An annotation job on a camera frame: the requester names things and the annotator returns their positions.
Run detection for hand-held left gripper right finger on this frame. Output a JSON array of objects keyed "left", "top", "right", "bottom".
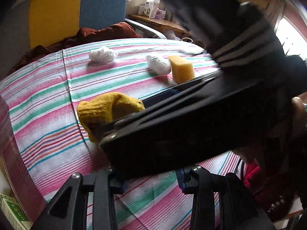
[{"left": 176, "top": 165, "right": 276, "bottom": 230}]

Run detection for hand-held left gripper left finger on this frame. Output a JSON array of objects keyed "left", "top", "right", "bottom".
[{"left": 30, "top": 165, "right": 126, "bottom": 230}]

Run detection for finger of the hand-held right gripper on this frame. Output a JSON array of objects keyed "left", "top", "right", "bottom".
[
  {"left": 91, "top": 111, "right": 154, "bottom": 141},
  {"left": 141, "top": 73, "right": 222, "bottom": 109}
]

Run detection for yellow knitted sock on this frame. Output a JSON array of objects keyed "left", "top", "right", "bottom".
[{"left": 77, "top": 92, "right": 146, "bottom": 143}]

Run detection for white cloth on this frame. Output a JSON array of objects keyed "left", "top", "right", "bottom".
[{"left": 145, "top": 54, "right": 172, "bottom": 75}]

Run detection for yellow sponge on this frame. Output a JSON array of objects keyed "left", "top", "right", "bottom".
[{"left": 168, "top": 55, "right": 195, "bottom": 85}]

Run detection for white plastic bag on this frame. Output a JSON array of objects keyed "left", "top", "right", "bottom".
[{"left": 88, "top": 46, "right": 119, "bottom": 63}]

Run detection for green white box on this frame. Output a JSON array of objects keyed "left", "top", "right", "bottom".
[{"left": 0, "top": 193, "right": 33, "bottom": 230}]

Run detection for person's right forearm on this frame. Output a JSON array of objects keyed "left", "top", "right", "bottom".
[{"left": 153, "top": 0, "right": 307, "bottom": 96}]

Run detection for person's right hand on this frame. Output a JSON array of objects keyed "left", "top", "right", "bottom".
[{"left": 291, "top": 96, "right": 307, "bottom": 137}]

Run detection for red cloth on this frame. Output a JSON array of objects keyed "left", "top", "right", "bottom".
[{"left": 243, "top": 162, "right": 263, "bottom": 189}]

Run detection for wooden shelf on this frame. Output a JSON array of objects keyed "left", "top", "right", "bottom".
[{"left": 128, "top": 14, "right": 190, "bottom": 33}]

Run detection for striped tablecloth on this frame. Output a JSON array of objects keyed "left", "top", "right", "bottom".
[{"left": 0, "top": 38, "right": 243, "bottom": 230}]

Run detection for maroon cloth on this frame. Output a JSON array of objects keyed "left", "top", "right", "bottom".
[{"left": 14, "top": 22, "right": 143, "bottom": 70}]

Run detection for tall white box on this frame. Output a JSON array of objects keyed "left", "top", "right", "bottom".
[{"left": 146, "top": 0, "right": 160, "bottom": 19}]

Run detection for grey yellow blue chair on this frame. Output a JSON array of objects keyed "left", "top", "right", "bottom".
[{"left": 0, "top": 0, "right": 166, "bottom": 53}]

